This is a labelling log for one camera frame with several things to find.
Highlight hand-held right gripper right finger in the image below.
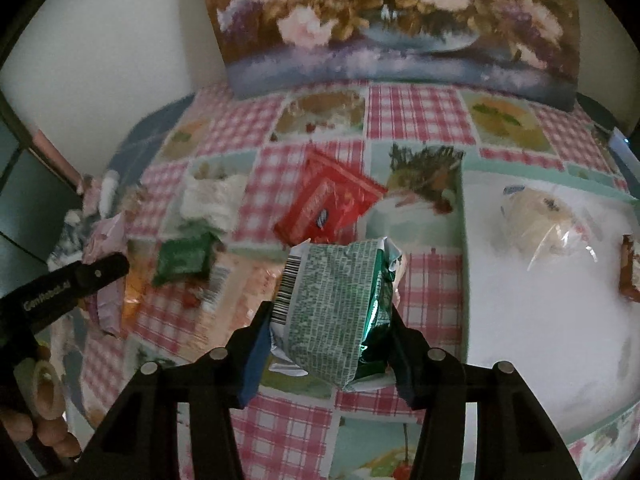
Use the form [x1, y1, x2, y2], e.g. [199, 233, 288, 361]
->
[385, 305, 583, 480]

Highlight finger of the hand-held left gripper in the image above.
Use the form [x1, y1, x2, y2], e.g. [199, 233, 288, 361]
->
[74, 251, 132, 297]

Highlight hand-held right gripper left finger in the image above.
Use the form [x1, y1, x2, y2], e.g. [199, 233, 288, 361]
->
[75, 301, 273, 480]

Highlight large green foil snack packet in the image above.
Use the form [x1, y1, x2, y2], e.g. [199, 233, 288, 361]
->
[267, 237, 408, 393]

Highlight white tray with green rim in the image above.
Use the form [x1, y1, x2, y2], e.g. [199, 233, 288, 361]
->
[452, 160, 640, 441]

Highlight person's left hand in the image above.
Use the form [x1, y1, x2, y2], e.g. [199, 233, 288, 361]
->
[0, 349, 81, 461]

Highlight pink snack packet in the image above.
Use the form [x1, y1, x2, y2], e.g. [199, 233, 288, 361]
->
[82, 212, 128, 338]

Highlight small green snack packet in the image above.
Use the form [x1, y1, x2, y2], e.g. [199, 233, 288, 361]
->
[152, 232, 218, 288]

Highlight small white bottle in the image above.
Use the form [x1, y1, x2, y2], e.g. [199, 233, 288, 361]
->
[100, 170, 120, 211]

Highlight dark panel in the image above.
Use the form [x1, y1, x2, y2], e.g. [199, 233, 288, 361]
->
[0, 92, 83, 281]

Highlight white snack packet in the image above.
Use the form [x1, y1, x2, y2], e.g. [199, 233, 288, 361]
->
[180, 175, 243, 233]

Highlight red snack packet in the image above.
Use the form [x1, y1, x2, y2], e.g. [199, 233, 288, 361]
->
[272, 145, 388, 248]

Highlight pale bun in clear wrapper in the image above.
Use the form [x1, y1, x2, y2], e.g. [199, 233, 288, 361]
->
[501, 184, 598, 273]

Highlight brown-edged bread packet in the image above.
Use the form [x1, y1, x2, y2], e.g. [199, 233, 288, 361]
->
[618, 234, 640, 303]

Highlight white power adapter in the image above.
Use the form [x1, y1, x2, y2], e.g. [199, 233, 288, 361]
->
[607, 127, 633, 161]

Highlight floral painting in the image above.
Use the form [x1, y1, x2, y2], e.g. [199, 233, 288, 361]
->
[192, 0, 583, 111]

